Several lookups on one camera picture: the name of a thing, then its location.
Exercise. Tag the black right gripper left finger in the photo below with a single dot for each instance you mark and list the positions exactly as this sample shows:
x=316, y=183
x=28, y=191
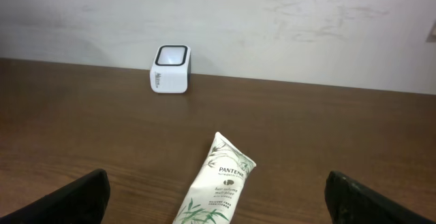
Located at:
x=82, y=201

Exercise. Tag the white barcode scanner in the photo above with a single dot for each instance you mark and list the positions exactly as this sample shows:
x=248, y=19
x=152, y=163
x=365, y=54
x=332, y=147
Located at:
x=171, y=69

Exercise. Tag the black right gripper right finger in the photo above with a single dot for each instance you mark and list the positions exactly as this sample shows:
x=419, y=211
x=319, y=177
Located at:
x=350, y=202

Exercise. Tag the white Pantene tube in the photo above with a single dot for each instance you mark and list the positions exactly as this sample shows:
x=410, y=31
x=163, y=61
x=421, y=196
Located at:
x=213, y=195

